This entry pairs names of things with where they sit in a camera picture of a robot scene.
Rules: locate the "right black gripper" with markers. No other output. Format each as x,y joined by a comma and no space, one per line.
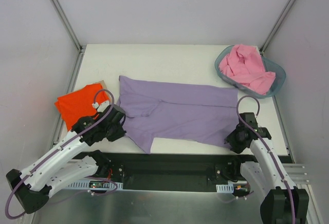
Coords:
233,140

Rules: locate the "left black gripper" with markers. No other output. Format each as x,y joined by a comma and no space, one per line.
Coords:
118,125

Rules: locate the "purple t shirt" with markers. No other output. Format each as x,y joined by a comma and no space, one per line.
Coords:
201,113

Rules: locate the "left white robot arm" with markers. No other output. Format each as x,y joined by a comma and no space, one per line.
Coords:
37,183

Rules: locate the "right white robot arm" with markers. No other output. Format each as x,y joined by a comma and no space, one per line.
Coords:
281,201

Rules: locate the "orange folded t shirt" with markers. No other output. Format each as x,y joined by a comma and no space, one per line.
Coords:
77,104

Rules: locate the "pink t shirt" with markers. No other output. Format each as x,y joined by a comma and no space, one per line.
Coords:
244,65

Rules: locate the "blue plastic basket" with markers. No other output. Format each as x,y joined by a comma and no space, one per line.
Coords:
269,66

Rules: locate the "right white cable duct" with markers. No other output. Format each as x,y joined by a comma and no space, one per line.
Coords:
225,188

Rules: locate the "white cable duct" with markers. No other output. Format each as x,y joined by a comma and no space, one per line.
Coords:
94,185
225,188

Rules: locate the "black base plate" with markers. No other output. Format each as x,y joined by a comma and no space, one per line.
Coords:
175,172

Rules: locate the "left white cable duct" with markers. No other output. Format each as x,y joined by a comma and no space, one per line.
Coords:
94,185

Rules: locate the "aluminium rail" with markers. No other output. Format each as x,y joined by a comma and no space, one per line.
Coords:
297,172

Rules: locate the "left aluminium frame post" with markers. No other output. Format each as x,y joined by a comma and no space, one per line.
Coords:
67,25

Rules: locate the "aluminium frame post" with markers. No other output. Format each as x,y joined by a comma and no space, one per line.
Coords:
67,25
277,25

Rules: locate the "right aluminium frame post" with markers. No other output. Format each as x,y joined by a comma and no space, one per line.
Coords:
277,25

